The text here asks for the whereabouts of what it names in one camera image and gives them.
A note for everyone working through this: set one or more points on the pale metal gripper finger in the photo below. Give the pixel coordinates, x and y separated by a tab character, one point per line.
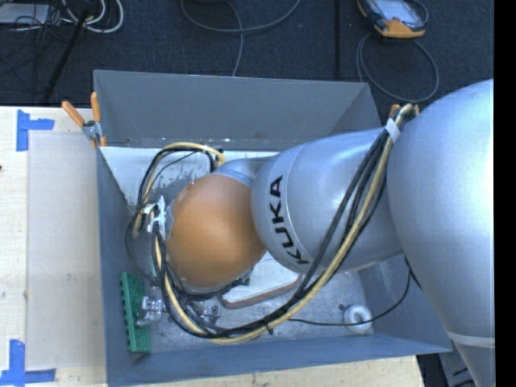
150	307
210	312

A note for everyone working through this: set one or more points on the dark green flat block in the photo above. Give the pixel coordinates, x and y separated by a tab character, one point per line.
136	317

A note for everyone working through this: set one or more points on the white flat block, red-brown rim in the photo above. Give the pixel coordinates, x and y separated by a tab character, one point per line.
262	289

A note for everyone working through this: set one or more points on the grey metal bin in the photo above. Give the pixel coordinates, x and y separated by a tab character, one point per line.
225	107

